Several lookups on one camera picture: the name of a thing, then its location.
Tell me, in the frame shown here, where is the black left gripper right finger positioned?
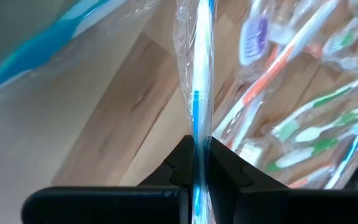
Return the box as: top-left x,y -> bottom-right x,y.
209,136 -> 288,224

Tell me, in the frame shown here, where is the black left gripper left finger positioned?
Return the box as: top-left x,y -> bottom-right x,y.
138,136 -> 195,224

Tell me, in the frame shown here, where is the blue toothbrush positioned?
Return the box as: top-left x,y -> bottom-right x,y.
323,132 -> 358,190
172,0 -> 218,224
0,0 -> 163,105

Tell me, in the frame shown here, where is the wrapped orange toothbrush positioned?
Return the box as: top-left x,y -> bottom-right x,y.
237,140 -> 269,167
286,166 -> 334,190
213,0 -> 343,142

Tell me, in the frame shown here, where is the wrapped green toothbrush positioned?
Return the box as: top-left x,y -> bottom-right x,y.
264,136 -> 343,174
320,0 -> 358,65
293,102 -> 358,144
270,73 -> 358,142

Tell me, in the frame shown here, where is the wrapped purple toothbrush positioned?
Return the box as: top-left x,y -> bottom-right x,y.
237,11 -> 273,69

